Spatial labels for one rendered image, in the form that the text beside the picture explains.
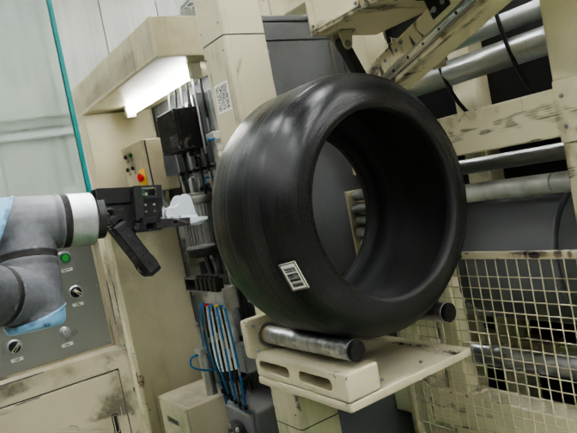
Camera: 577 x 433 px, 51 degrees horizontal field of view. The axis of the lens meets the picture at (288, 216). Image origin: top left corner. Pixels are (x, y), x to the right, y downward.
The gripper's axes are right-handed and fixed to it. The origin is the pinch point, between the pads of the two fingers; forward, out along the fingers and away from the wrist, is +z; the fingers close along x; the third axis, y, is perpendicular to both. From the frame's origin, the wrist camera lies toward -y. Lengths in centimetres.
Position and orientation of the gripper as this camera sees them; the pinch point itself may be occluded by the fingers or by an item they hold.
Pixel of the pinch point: (200, 222)
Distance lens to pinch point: 115.9
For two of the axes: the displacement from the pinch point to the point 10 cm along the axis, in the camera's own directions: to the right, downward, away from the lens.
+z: 8.3, -0.7, 5.5
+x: -5.5, 0.7, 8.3
